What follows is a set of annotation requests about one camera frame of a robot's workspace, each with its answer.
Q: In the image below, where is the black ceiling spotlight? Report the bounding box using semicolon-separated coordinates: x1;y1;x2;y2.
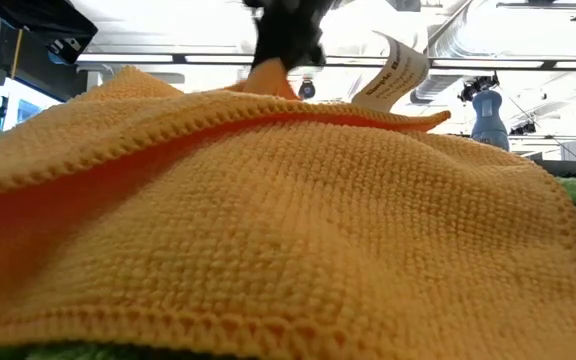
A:
457;72;500;104

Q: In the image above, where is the blue spray bottle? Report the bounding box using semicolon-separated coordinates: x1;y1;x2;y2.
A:
470;88;511;152

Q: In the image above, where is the white towel care tag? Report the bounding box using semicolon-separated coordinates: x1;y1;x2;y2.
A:
351;30;432;114

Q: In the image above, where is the yellow cable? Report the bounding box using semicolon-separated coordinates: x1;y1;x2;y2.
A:
10;27;23;81

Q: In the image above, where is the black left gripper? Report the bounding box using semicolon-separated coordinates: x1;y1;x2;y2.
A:
241;0;342;71

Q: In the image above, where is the orange microfiber towel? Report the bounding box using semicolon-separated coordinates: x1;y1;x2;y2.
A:
0;58;576;360

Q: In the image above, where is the round overhead camera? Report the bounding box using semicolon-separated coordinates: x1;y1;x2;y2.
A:
297;78;317;101

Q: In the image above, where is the black aluminium rig frame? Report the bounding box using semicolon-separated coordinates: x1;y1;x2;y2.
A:
75;52;576;71

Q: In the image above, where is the silver ventilation duct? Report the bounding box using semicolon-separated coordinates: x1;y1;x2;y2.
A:
410;0;576;104

